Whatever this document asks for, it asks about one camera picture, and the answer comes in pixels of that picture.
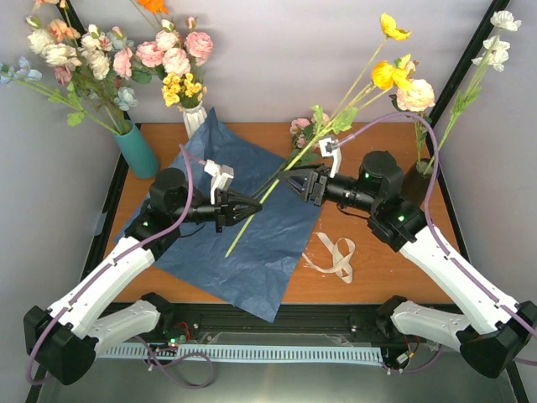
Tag mixed flowers in teal vase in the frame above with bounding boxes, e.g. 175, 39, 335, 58
1, 1, 138, 136

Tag peach rose stem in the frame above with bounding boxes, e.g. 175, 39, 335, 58
389, 59, 435, 118

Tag white flower stem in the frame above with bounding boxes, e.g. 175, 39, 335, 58
437, 10, 522, 149

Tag black cylinder table edge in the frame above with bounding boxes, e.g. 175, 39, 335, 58
400, 158, 433, 207

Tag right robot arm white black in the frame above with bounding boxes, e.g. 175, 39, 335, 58
279, 165, 536, 379

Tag teal cylindrical vase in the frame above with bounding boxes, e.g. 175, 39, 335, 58
114, 119, 160, 179

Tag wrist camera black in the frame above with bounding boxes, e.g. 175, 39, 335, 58
149, 167, 188, 214
359, 151, 404, 199

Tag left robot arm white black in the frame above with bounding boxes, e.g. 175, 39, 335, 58
23, 187, 262, 385

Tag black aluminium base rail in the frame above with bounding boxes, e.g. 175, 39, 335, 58
143, 303, 404, 343

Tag pink yellow flower bouquet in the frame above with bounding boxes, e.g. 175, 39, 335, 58
252, 116, 320, 199

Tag light blue slotted cable duct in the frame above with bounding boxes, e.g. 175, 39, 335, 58
98, 343, 384, 364

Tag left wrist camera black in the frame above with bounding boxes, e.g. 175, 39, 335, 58
149, 167, 188, 214

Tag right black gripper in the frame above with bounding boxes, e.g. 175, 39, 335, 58
277, 163, 378, 213

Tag pink yellow flowers white vase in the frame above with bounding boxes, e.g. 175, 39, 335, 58
131, 1, 214, 111

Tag black frame post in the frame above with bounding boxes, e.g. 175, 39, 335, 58
57, 0, 86, 40
422, 0, 513, 131

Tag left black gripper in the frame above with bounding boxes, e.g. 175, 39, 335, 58
173, 189, 263, 233

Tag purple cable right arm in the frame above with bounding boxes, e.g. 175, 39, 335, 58
335, 111, 537, 374

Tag cream printed ribbon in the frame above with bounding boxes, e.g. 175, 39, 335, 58
302, 232, 356, 284

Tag yellow flower stem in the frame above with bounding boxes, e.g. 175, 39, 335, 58
224, 12, 414, 259

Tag blue paper bouquet wrapper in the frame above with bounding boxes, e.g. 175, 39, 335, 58
114, 107, 324, 323

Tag black frame post left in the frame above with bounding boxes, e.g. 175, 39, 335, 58
57, 0, 86, 40

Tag black frame post right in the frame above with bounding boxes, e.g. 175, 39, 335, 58
422, 0, 513, 131

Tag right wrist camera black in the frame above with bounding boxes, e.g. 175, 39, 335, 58
359, 151, 404, 199

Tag white ribbed vase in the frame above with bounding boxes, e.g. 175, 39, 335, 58
182, 101, 207, 139

